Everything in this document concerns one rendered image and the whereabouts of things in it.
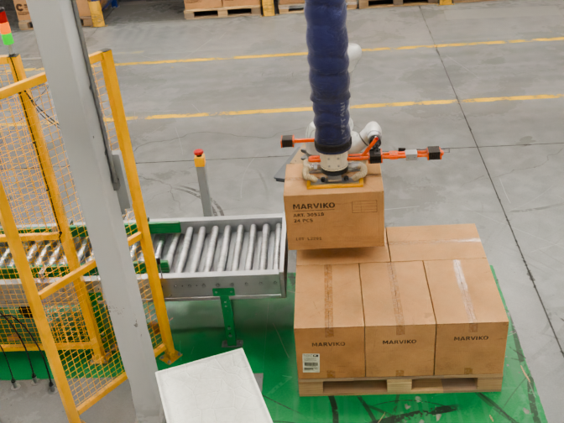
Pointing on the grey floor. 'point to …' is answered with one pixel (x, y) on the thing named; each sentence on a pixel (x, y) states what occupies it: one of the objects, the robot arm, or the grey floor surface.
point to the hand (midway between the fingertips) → (377, 155)
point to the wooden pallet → (400, 384)
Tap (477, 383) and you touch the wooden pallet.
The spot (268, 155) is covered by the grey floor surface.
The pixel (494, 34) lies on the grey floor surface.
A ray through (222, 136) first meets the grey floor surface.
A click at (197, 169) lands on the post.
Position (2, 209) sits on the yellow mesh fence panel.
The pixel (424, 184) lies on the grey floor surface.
